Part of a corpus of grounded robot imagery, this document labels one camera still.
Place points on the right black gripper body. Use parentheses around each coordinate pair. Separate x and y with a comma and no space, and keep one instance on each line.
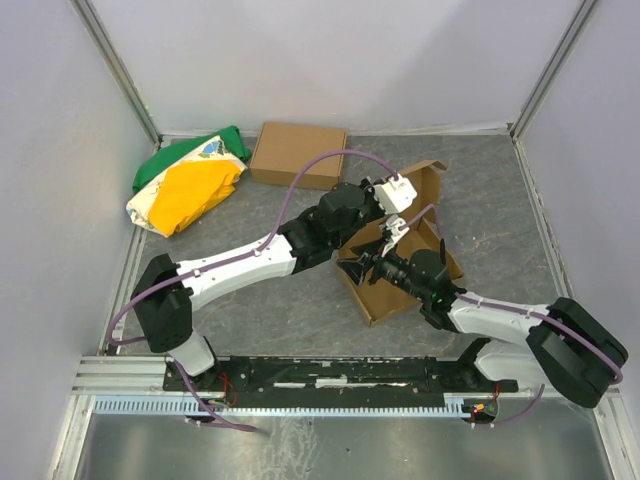
(373,267)

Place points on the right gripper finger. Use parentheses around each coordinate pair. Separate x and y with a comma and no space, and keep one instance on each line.
(356,269)
(373,249)

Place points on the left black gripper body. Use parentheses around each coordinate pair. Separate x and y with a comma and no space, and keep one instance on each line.
(367,195)

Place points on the cardboard box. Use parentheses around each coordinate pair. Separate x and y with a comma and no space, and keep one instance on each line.
(283,149)
(382,300)

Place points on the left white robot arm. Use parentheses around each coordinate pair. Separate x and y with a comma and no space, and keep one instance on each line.
(304,242)

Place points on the closed folded cardboard box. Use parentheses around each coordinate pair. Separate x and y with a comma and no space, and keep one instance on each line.
(283,149)

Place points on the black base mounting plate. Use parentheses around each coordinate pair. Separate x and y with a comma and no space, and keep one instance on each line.
(365,382)

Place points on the green yellow white cloth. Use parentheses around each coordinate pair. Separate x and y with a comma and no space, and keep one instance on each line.
(182,181)

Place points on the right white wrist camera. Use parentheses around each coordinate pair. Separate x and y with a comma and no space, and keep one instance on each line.
(392,230)

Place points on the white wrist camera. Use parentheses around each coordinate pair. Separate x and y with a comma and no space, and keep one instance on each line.
(392,230)
(395,194)

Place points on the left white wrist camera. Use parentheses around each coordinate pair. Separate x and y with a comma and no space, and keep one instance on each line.
(395,194)

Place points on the right aluminium frame post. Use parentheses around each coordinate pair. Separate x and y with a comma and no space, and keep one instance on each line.
(569,38)

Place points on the aluminium frame post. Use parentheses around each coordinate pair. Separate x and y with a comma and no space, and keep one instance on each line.
(569,38)
(89,16)

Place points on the aluminium front rail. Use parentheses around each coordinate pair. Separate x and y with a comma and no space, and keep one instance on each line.
(157,376)

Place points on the left aluminium frame post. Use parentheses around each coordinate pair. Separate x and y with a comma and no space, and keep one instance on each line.
(89,16)

